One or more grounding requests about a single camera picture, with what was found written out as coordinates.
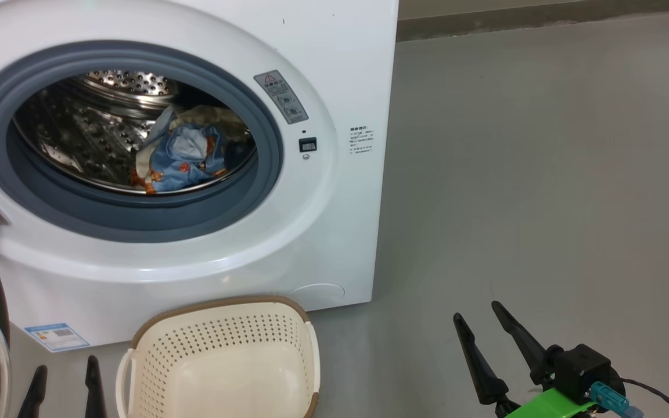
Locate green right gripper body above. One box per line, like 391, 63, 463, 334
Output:
496, 388, 599, 418

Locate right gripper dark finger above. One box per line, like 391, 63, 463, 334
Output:
453, 313, 509, 405
491, 301, 550, 385

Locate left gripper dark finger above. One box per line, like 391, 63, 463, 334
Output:
16, 365, 48, 418
84, 355, 107, 418

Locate blue printed garment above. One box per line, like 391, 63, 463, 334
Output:
131, 107, 228, 194

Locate cream garment with striped lining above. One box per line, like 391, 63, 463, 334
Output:
178, 104, 251, 146

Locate white front-load washing machine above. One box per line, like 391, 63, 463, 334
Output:
0, 0, 400, 353

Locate blue energy label sticker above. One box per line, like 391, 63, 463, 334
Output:
24, 323, 90, 352

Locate cream perforated laundry basket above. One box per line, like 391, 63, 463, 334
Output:
116, 295, 321, 418

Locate round white filter cover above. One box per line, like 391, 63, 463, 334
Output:
288, 283, 346, 311

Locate small black text sticker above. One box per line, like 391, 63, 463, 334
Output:
349, 126, 376, 155

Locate grey warning label sticker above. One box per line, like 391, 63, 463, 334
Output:
253, 70, 310, 125

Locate teal right camera connector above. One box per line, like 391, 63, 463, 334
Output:
589, 381, 643, 418

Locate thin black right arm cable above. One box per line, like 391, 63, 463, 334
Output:
619, 377, 669, 418

